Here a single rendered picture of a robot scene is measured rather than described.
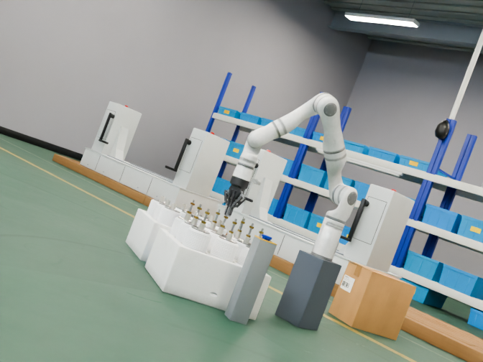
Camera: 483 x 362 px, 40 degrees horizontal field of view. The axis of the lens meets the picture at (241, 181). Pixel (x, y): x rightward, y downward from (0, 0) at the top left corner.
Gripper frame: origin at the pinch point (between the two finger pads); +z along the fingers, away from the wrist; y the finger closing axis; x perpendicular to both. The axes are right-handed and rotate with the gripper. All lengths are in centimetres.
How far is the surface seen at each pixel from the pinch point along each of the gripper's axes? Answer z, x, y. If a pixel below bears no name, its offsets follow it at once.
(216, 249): 14.6, -8.3, 12.7
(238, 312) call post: 31.6, -4.1, 33.0
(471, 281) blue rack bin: -3, 433, -162
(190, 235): 12.6, -19.5, 9.2
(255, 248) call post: 8.0, -6.0, 31.2
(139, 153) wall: -1, 307, -664
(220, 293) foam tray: 29.3, -4.4, 19.3
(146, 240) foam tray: 26.3, -7.7, -38.3
